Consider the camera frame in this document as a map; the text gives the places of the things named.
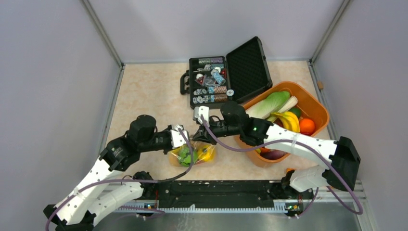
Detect toy orange fruit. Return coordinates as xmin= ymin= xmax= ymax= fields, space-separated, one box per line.
xmin=299 ymin=118 xmax=316 ymax=136

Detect black poker chip case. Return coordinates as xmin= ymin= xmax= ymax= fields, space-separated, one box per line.
xmin=179 ymin=37 xmax=273 ymax=108

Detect toy yellow bell pepper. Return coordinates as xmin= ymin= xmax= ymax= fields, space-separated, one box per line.
xmin=197 ymin=145 xmax=216 ymax=162

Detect clear zip top bag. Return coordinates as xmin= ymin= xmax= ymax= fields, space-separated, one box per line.
xmin=167 ymin=141 xmax=217 ymax=167

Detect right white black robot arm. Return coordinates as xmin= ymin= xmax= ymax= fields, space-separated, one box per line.
xmin=192 ymin=102 xmax=361 ymax=198

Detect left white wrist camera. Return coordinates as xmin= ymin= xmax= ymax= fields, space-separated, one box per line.
xmin=170 ymin=125 xmax=189 ymax=149

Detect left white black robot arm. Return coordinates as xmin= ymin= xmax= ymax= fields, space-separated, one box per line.
xmin=43 ymin=115 xmax=188 ymax=231

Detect toy green lime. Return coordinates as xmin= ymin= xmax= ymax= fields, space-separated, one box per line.
xmin=289 ymin=107 xmax=302 ymax=118

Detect orange plastic basket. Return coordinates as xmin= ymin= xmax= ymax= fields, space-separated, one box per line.
xmin=243 ymin=81 xmax=330 ymax=168

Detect toy purple onion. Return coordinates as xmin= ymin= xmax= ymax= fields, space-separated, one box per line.
xmin=260 ymin=150 xmax=286 ymax=160

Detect toy green white cabbage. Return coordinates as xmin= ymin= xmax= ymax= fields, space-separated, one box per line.
xmin=246 ymin=91 xmax=291 ymax=119

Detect toy yellow banana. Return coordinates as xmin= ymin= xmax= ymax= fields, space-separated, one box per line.
xmin=271 ymin=111 xmax=300 ymax=133

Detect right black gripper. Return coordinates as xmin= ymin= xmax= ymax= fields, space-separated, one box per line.
xmin=193 ymin=116 xmax=242 ymax=145

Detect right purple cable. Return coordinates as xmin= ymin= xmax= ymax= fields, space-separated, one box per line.
xmin=200 ymin=115 xmax=364 ymax=218

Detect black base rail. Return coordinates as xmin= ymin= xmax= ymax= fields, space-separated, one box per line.
xmin=141 ymin=180 xmax=313 ymax=209

